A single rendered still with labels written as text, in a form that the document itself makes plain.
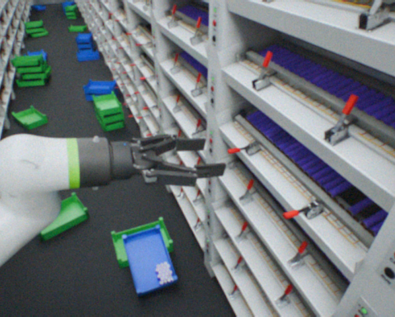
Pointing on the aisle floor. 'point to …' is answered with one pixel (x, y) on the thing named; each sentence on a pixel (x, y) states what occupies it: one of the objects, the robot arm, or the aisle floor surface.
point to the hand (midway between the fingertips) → (204, 156)
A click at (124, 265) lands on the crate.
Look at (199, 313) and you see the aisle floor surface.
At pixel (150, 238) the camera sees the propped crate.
